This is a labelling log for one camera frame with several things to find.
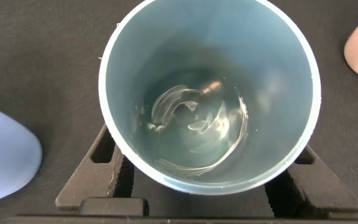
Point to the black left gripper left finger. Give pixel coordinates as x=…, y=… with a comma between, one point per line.
x=98, y=183

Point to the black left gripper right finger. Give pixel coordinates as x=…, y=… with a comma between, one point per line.
x=319, y=193

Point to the teal plastic cup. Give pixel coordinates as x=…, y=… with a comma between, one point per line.
x=210, y=93

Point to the light blue plastic cup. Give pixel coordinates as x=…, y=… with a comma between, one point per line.
x=5, y=155

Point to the black fabric table cover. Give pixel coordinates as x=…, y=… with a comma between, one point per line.
x=42, y=62

